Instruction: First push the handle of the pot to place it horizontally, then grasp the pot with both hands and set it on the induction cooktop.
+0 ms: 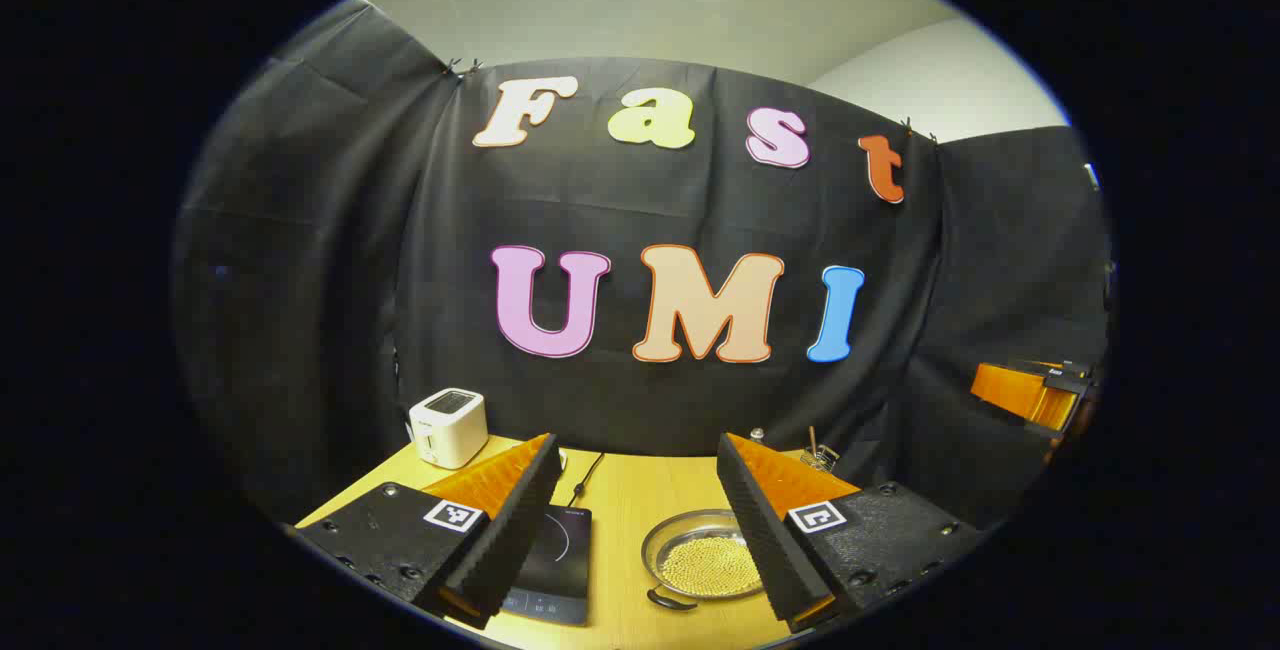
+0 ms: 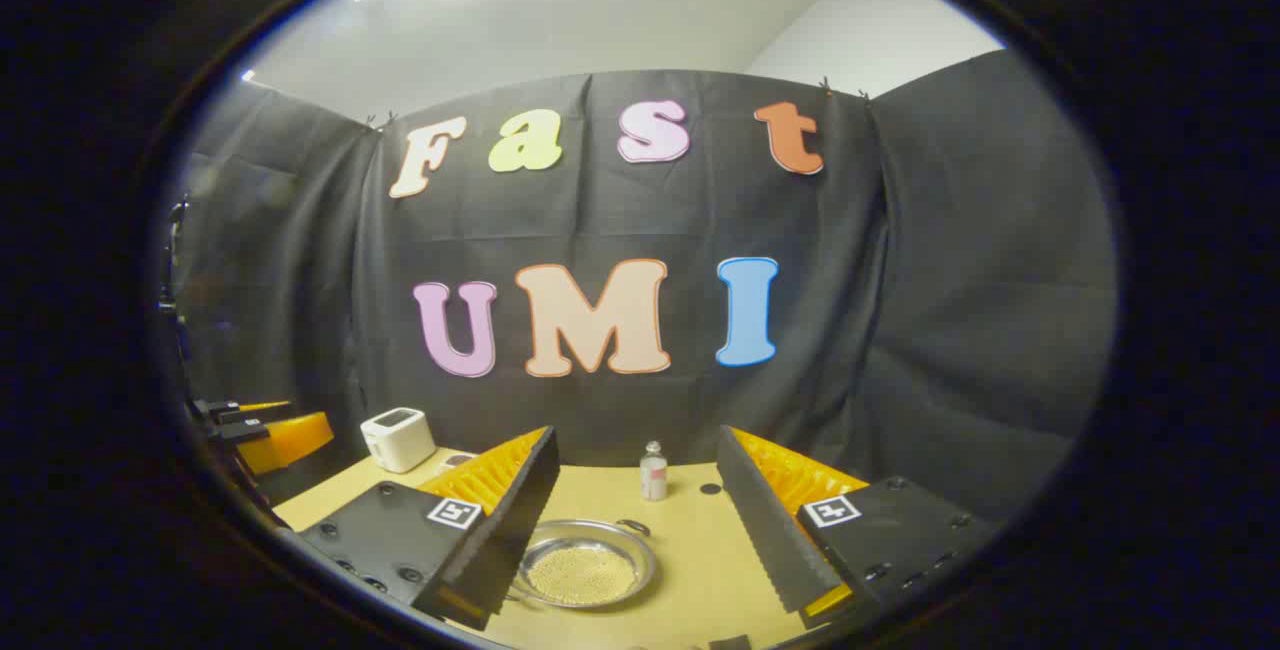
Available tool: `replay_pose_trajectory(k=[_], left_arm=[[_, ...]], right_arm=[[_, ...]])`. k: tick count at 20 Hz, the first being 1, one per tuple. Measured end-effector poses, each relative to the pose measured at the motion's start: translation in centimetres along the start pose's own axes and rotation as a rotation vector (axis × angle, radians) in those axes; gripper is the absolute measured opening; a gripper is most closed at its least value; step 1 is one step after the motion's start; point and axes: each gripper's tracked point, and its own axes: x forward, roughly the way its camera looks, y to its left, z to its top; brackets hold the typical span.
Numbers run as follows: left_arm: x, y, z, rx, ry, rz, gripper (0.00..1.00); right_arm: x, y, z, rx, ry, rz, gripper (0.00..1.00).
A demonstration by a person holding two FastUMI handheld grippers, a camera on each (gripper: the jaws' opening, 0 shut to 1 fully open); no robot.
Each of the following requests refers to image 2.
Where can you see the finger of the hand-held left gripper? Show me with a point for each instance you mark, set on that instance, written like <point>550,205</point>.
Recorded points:
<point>290,440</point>
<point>225,409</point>

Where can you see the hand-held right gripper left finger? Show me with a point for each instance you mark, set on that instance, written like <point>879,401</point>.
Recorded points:
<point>510,520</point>

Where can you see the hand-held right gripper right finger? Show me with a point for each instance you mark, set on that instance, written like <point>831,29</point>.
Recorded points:
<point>765,540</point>

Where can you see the pile of soybeans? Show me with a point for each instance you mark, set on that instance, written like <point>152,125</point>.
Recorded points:
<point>582,575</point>

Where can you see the white toaster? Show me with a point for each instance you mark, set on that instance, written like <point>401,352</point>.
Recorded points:
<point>398,438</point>

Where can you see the small clear bottle white label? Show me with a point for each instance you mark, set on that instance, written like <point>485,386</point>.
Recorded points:
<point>653,475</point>

